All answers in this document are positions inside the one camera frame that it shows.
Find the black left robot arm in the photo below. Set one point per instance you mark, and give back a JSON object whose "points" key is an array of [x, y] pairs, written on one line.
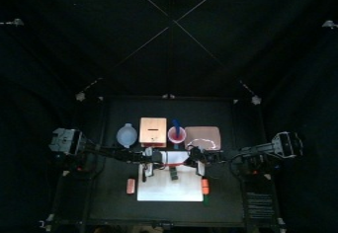
{"points": [[66, 141]]}

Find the white cutting board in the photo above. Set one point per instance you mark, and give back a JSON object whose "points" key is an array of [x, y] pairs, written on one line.
{"points": [[169, 191]]}

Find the brown wooden plate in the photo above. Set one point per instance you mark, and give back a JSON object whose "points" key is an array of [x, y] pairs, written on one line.
{"points": [[202, 133]]}

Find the grey frame corner bracket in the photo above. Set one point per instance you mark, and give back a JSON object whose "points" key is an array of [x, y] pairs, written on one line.
{"points": [[81, 96], [256, 99]]}

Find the printed label sticker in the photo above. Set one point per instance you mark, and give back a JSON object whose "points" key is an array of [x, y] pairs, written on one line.
{"points": [[260, 205]]}

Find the orange toy carrot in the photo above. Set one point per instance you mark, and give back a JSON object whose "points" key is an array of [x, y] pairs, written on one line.
{"points": [[205, 186]]}

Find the wooden box red front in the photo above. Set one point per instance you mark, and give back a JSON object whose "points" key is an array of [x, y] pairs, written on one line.
{"points": [[153, 130]]}

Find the orange toy salmon piece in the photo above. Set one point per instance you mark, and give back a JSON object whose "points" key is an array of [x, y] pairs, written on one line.
{"points": [[132, 186]]}

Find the grey frame clamp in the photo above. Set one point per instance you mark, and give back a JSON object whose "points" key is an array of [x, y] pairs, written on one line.
{"points": [[18, 22], [329, 24]]}

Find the red plastic cup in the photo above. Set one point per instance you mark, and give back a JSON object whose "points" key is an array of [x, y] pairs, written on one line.
{"points": [[177, 139]]}

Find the grey bowl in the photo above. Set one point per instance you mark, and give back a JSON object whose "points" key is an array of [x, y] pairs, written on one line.
{"points": [[128, 135]]}

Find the blue spoon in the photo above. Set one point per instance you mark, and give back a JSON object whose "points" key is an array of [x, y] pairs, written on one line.
{"points": [[176, 125]]}

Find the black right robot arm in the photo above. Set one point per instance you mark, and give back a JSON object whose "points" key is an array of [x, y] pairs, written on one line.
{"points": [[287, 143]]}

